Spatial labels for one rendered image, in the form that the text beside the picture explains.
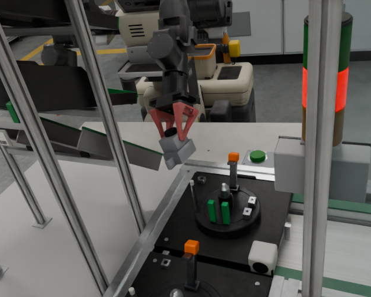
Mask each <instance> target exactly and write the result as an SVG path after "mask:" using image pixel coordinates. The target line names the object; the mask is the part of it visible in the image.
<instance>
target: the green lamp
mask: <svg viewBox="0 0 371 297"><path fill-rule="evenodd" d="M307 50H308V26H307V25H306V24H304V37H303V67H304V68H305V69H306V70H307Z"/></svg>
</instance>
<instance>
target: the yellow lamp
mask: <svg viewBox="0 0 371 297"><path fill-rule="evenodd" d="M302 139H303V141H304V142H306V108H305V107H304V106H303V105H302Z"/></svg>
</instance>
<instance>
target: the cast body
mask: <svg viewBox="0 0 371 297"><path fill-rule="evenodd" d="M158 142H159V144H160V146H161V148H162V150H163V152H164V153H163V157H164V160H165V164H166V166H167V168H168V170H172V169H173V168H174V167H175V166H176V165H177V164H183V163H184V162H185V161H186V160H187V159H188V158H189V157H190V156H191V155H192V154H193V153H194V152H195V151H196V147H195V145H194V143H193V140H192V139H188V138H187V136H186V138H185V140H184V141H180V140H179V138H178V133H177V128H176V127H172V128H169V129H168V130H166V131H165V132H164V137H163V138H162V139H160V140H159V141H158Z"/></svg>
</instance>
